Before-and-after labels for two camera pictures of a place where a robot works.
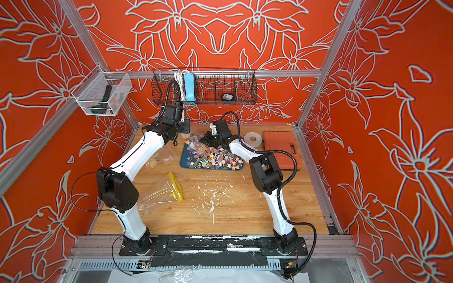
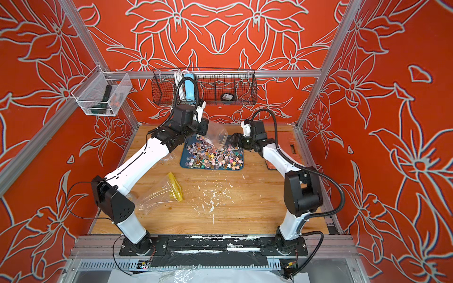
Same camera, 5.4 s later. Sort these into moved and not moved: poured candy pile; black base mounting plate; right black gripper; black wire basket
Moved: right black gripper
Not moved: black wire basket; poured candy pile; black base mounting plate
